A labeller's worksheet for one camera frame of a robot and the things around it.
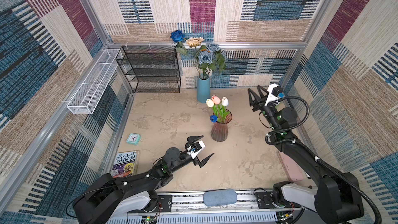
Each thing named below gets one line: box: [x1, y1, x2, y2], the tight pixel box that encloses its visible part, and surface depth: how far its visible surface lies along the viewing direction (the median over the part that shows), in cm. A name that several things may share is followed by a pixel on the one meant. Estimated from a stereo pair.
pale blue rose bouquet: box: [197, 42, 227, 80], surface depth 89 cm
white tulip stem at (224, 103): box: [221, 96, 231, 123], surface depth 77 cm
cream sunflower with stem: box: [185, 36, 205, 49], surface depth 85 cm
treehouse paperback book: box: [110, 150, 137, 178], surface depth 86 cm
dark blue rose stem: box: [169, 30, 189, 55], surface depth 87 cm
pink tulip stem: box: [210, 94, 221, 122], surface depth 77 cm
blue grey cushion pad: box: [203, 189, 238, 207], surface depth 74 cm
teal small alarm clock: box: [125, 132, 141, 146], surface depth 95 cm
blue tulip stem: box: [209, 114, 219, 123], surface depth 73 cm
